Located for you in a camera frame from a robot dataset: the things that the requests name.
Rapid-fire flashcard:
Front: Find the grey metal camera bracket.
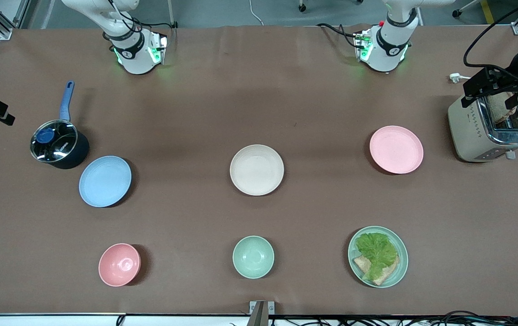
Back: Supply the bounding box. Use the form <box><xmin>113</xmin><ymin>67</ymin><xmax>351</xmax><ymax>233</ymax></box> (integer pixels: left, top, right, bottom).
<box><xmin>249</xmin><ymin>301</ymin><xmax>276</xmax><ymax>326</ymax></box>

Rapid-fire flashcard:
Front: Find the wide blue bowl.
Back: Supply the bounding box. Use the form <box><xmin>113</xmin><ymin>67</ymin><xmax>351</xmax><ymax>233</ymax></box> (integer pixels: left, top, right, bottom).
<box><xmin>79</xmin><ymin>156</ymin><xmax>132</xmax><ymax>208</ymax></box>

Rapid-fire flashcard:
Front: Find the white floor cable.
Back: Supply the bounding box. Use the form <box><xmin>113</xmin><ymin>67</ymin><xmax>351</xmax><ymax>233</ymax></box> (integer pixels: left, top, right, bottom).
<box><xmin>248</xmin><ymin>0</ymin><xmax>265</xmax><ymax>26</ymax></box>

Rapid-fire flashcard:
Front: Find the toast slice in toaster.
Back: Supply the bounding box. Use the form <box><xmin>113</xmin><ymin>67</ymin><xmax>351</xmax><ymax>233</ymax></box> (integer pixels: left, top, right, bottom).
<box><xmin>486</xmin><ymin>92</ymin><xmax>518</xmax><ymax>124</ymax></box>

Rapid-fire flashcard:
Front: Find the brown bread slice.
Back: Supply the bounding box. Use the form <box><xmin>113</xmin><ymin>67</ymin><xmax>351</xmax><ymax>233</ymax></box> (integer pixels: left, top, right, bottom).
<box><xmin>353</xmin><ymin>255</ymin><xmax>400</xmax><ymax>286</ymax></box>

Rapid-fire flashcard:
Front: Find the green lettuce leaf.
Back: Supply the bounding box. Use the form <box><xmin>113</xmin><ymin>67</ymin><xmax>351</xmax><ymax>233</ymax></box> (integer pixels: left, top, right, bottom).
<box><xmin>355</xmin><ymin>232</ymin><xmax>398</xmax><ymax>281</ymax></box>

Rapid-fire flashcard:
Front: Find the silver toaster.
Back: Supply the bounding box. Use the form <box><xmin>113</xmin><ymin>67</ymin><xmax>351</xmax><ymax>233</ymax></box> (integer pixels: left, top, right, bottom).
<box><xmin>448</xmin><ymin>93</ymin><xmax>518</xmax><ymax>163</ymax></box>

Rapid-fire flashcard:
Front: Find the glass lid with blue knob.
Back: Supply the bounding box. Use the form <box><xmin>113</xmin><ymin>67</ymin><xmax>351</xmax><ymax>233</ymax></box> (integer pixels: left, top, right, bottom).
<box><xmin>30</xmin><ymin>120</ymin><xmax>79</xmax><ymax>163</ymax></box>

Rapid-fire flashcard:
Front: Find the green plate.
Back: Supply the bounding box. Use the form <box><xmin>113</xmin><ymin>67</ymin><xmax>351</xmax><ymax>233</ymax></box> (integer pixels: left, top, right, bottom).
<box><xmin>348</xmin><ymin>226</ymin><xmax>409</xmax><ymax>288</ymax></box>

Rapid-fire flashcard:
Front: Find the small deep green bowl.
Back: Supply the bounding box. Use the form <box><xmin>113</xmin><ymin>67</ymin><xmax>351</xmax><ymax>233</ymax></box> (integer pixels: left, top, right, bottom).
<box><xmin>232</xmin><ymin>235</ymin><xmax>275</xmax><ymax>279</ymax></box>

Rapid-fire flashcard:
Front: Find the black base cable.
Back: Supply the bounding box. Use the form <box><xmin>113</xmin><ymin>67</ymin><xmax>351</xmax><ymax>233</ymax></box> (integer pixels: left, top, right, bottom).
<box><xmin>316</xmin><ymin>23</ymin><xmax>362</xmax><ymax>49</ymax></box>

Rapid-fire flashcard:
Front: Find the small deep pink bowl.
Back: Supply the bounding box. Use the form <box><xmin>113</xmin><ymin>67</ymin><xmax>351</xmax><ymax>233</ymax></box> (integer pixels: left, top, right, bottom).
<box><xmin>98</xmin><ymin>243</ymin><xmax>141</xmax><ymax>287</ymax></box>

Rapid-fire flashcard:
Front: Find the wide pink bowl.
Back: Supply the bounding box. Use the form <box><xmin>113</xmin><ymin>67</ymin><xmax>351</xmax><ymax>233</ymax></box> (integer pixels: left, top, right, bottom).
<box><xmin>369</xmin><ymin>125</ymin><xmax>424</xmax><ymax>174</ymax></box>

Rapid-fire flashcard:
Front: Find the dark saucepan with blue handle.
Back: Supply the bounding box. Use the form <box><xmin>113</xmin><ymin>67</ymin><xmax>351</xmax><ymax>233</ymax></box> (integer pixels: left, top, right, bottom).
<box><xmin>30</xmin><ymin>81</ymin><xmax>90</xmax><ymax>170</ymax></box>

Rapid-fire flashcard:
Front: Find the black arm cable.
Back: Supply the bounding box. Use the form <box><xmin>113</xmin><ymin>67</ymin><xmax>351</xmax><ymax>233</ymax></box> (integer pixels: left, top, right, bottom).
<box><xmin>463</xmin><ymin>0</ymin><xmax>518</xmax><ymax>69</ymax></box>

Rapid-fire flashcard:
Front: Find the wide beige bowl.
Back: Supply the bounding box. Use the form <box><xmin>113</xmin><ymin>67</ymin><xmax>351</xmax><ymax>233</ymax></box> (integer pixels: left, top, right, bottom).
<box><xmin>230</xmin><ymin>144</ymin><xmax>285</xmax><ymax>197</ymax></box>

